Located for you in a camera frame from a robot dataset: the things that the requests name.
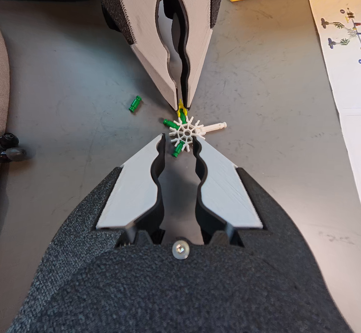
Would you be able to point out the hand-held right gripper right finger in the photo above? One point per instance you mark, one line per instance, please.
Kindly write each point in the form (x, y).
(228, 197)

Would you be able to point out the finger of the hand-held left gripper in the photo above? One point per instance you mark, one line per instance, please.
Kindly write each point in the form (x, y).
(141, 23)
(197, 14)

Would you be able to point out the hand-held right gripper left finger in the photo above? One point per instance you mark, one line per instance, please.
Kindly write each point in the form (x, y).
(132, 195)

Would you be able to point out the small green rod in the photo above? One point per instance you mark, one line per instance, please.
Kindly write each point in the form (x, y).
(183, 118)
(134, 104)
(168, 123)
(178, 150)

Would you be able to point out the white rod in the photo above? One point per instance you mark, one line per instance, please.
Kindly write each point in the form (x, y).
(215, 126)

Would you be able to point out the white snowflake connector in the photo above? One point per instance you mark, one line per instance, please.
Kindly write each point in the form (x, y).
(180, 130)

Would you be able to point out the yellow-green clip connector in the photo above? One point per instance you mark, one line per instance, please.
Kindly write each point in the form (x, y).
(180, 105)

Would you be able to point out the grey desk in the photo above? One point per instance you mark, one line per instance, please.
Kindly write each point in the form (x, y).
(253, 99)

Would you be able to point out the black earbud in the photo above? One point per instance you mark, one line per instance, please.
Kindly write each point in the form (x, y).
(17, 154)
(10, 139)

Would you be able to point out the folded paper instruction sheet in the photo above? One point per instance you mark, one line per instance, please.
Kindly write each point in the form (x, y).
(347, 85)

